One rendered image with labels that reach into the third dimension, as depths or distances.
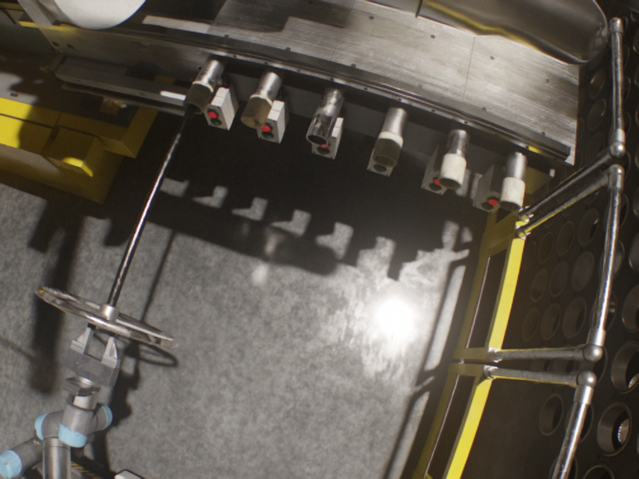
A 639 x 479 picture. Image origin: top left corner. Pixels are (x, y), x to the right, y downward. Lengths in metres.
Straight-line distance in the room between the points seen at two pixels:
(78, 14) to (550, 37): 0.72
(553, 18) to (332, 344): 1.53
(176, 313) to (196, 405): 0.40
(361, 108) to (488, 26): 0.66
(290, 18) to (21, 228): 1.72
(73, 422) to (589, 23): 1.26
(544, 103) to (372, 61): 0.49
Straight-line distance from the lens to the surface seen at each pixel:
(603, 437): 2.30
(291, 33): 1.23
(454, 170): 1.11
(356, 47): 1.20
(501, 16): 0.64
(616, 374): 2.32
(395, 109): 1.16
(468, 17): 0.64
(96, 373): 1.10
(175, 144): 1.16
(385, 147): 1.09
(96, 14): 0.84
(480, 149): 1.27
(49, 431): 1.29
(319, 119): 1.12
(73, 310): 0.94
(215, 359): 1.90
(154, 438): 2.02
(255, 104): 1.15
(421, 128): 1.25
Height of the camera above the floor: 1.86
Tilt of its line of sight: 78 degrees down
